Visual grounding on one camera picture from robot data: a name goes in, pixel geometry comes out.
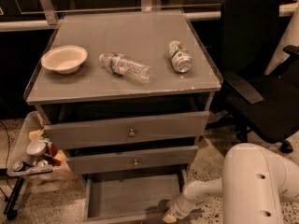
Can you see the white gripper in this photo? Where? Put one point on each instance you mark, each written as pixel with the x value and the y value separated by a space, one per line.
pixel 177 207

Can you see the grey bottom drawer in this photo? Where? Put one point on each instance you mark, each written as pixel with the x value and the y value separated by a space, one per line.
pixel 132 197

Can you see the grey drawer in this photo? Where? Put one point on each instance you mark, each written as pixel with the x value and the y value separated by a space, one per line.
pixel 107 132
pixel 132 197
pixel 129 160

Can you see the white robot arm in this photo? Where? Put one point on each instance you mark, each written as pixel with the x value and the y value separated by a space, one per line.
pixel 254 179

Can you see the grey top drawer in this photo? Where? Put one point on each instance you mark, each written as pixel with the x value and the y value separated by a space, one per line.
pixel 107 132

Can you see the grey middle drawer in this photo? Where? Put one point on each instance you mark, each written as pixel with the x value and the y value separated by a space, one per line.
pixel 129 160

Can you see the grey drawer cabinet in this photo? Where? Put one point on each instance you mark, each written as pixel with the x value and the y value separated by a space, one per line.
pixel 95 93

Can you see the black office chair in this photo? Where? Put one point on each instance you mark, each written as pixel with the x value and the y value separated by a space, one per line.
pixel 257 102

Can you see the silver can in bin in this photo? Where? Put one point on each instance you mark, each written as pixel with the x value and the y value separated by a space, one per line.
pixel 36 148

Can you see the clear plastic trash bin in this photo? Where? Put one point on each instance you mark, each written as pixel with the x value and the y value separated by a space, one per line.
pixel 35 157

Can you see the small can in bin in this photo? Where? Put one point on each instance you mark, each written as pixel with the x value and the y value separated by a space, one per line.
pixel 18 166

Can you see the black bin stand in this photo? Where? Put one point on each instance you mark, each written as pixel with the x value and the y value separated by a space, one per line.
pixel 9 210

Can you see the green white soda can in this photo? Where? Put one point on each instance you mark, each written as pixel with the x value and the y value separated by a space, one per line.
pixel 179 56

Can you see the clear plastic water bottle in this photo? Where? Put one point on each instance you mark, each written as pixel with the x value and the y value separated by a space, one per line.
pixel 124 66

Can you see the white paper bowl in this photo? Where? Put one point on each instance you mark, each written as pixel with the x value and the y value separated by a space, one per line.
pixel 65 59

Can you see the metal railing bar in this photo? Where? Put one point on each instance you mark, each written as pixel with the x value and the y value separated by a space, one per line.
pixel 41 15

